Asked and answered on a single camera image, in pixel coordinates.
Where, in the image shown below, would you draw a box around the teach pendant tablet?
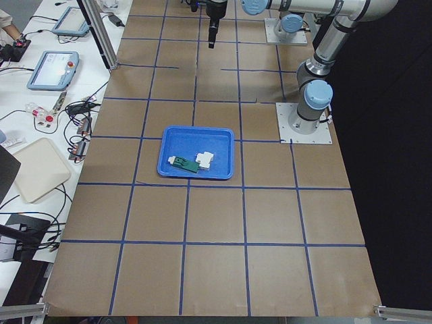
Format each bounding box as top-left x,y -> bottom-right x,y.
51,7 -> 89,37
26,51 -> 80,91

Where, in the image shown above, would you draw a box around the tangled black cables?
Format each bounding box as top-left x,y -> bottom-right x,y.
62,96 -> 102,166

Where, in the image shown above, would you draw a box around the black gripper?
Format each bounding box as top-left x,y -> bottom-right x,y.
206,0 -> 227,49

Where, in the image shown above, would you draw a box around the spare red push button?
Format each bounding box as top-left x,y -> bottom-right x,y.
25,102 -> 55,124

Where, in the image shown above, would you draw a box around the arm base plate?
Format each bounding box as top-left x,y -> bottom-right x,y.
264,18 -> 308,46
275,103 -> 332,144

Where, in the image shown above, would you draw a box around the white circuit breaker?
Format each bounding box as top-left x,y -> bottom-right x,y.
195,151 -> 214,170

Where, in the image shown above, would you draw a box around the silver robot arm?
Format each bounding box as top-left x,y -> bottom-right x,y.
242,1 -> 398,135
273,13 -> 304,36

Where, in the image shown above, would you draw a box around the green terminal block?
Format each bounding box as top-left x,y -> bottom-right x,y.
168,156 -> 200,173

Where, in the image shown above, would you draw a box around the aluminium extrusion post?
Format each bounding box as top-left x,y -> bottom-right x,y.
77,0 -> 118,71

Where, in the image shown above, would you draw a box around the far teach pendant tablet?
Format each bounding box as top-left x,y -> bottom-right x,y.
51,7 -> 89,37

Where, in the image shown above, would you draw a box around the seated person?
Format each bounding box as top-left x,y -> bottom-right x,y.
0,9 -> 22,45

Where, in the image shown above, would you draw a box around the black laptop corner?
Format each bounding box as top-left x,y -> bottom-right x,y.
0,146 -> 21,202

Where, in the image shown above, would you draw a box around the black camera stand base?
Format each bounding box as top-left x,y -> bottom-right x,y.
1,213 -> 51,262

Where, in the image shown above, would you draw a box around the near teach pendant tablet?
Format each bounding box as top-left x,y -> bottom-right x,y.
26,51 -> 80,91

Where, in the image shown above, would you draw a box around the blue plastic tray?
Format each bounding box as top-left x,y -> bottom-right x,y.
157,126 -> 235,180

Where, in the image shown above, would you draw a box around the black power adapter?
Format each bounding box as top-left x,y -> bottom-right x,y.
108,13 -> 125,27

